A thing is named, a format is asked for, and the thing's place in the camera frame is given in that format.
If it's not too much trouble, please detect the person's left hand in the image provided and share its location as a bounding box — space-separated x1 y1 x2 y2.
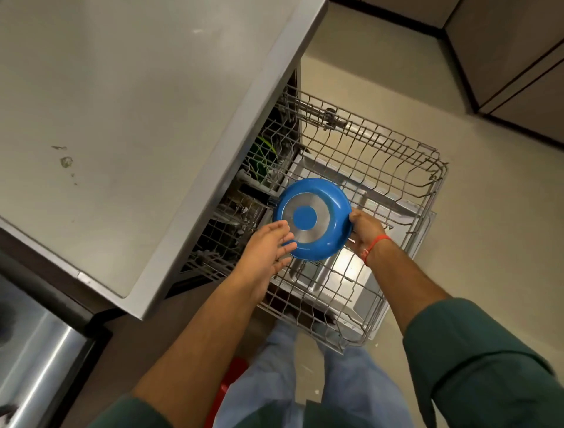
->
233 220 298 305

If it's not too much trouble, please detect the person's right hand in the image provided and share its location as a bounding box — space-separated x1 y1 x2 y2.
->
348 208 392 265

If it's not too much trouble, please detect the blue frying pan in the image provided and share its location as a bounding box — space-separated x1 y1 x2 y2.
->
272 178 353 262

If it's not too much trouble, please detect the round green plate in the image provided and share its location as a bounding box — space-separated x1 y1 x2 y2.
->
257 134 279 186

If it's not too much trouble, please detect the silver dishwasher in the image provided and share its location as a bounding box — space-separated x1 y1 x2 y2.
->
0 0 439 343

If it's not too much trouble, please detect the person's left forearm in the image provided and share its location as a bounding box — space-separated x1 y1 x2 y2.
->
132 273 265 428

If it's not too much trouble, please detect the person's right forearm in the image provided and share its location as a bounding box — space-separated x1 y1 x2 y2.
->
368 240 452 338

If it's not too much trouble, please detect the orange thread wristband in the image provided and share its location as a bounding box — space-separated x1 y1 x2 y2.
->
361 234 392 267

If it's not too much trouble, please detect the red plastic bucket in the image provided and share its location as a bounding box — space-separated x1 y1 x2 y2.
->
204 356 247 428

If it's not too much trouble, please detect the green shirt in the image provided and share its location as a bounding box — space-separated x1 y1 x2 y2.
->
88 297 564 428

